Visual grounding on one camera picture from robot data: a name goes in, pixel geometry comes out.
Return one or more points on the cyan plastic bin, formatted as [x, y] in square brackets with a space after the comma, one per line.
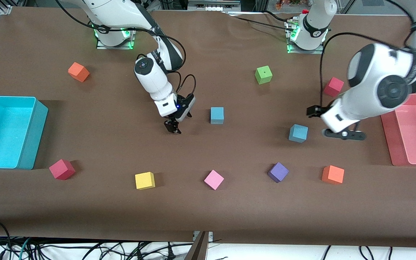
[2, 141]

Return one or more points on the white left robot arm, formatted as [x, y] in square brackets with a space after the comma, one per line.
[374, 72]

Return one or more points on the orange foam block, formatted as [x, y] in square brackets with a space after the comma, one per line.
[78, 72]
[333, 175]

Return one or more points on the green foam block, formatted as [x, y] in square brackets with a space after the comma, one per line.
[263, 75]

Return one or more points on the purple foam block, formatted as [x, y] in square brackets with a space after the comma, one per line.
[278, 172]

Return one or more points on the pink foam block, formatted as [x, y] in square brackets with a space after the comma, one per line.
[213, 179]

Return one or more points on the yellow foam block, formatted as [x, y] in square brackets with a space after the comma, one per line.
[144, 180]

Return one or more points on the pink plastic bin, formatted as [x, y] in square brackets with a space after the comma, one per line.
[414, 144]

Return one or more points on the red foam block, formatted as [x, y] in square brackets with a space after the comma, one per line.
[333, 87]
[61, 169]

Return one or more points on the grey equipment rack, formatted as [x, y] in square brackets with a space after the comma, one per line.
[213, 5]

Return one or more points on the aluminium frame corner bracket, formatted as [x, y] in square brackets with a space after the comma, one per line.
[5, 8]

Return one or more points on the aluminium profile post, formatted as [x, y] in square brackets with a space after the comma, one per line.
[199, 249]

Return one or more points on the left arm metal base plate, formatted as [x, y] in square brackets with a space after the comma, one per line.
[305, 51]

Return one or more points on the light blue foam block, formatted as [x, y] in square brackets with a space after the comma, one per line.
[217, 115]
[298, 133]

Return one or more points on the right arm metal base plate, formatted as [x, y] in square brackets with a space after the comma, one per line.
[114, 47]

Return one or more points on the brown table cloth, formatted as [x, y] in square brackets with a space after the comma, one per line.
[208, 209]

